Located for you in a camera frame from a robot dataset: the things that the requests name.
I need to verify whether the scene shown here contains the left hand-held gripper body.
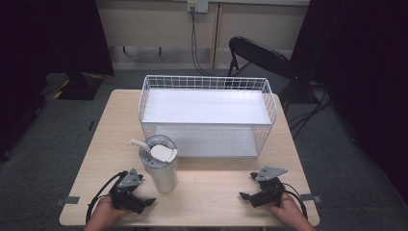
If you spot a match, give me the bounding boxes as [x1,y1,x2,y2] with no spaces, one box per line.
[109,167,147,216]

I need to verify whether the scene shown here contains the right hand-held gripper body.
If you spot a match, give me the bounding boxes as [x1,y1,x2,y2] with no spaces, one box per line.
[249,166,289,209]

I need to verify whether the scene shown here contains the white tumbler cup with straw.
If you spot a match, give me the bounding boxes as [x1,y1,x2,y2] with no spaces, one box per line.
[129,134,179,194]

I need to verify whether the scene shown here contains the white wire basket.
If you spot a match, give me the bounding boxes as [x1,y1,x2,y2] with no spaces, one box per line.
[138,74,279,160]

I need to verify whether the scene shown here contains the person's right hand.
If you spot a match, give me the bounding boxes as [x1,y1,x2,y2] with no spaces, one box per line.
[267,192,312,225]

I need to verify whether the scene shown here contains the person's left hand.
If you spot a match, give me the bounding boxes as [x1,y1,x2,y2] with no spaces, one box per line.
[88,194,131,225]

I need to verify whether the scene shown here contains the grey tape strip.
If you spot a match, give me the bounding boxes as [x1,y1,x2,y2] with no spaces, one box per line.
[299,193,323,204]
[54,195,81,207]

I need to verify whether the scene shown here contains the dark floor stand base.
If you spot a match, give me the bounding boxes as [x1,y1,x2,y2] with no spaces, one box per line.
[40,71,106,101]

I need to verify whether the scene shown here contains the black folding chair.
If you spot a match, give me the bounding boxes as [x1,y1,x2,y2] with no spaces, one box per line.
[226,36,297,99]

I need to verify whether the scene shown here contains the black curtain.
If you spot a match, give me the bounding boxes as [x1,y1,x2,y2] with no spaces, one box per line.
[0,0,115,162]
[289,0,408,196]

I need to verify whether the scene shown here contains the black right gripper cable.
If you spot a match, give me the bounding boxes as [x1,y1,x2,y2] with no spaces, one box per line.
[281,182,309,221]

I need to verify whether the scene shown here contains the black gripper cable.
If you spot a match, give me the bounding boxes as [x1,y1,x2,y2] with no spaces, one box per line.
[85,170,129,224]
[281,182,309,221]

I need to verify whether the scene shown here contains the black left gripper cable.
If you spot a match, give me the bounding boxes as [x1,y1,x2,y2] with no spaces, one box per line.
[85,170,129,224]

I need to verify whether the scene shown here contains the black floor cables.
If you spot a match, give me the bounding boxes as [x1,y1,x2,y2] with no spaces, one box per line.
[286,86,335,140]

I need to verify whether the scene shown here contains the wooden wall trim strip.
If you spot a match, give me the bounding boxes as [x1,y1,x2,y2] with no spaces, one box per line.
[209,2,223,69]

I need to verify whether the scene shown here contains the black wall power cable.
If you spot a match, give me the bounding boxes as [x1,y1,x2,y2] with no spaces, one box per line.
[190,6,225,78]

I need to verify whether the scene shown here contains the white wall socket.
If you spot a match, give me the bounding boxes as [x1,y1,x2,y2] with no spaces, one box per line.
[187,0,210,14]

